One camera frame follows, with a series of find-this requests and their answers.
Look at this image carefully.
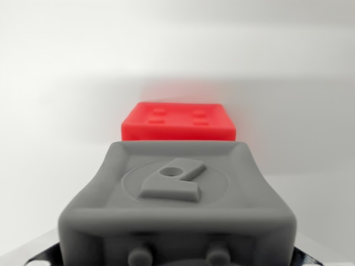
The red studded cube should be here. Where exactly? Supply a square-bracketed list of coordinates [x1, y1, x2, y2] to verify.
[121, 101, 237, 142]

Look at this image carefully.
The black-tipped silver gripper right finger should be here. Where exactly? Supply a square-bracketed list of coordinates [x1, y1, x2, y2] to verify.
[291, 232, 355, 266]

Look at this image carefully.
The grey studded cube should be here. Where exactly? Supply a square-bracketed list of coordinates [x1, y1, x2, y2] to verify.
[57, 140, 299, 266]

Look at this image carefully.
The black-tipped silver gripper left finger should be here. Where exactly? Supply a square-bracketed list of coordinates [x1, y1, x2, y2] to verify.
[0, 228, 64, 266]

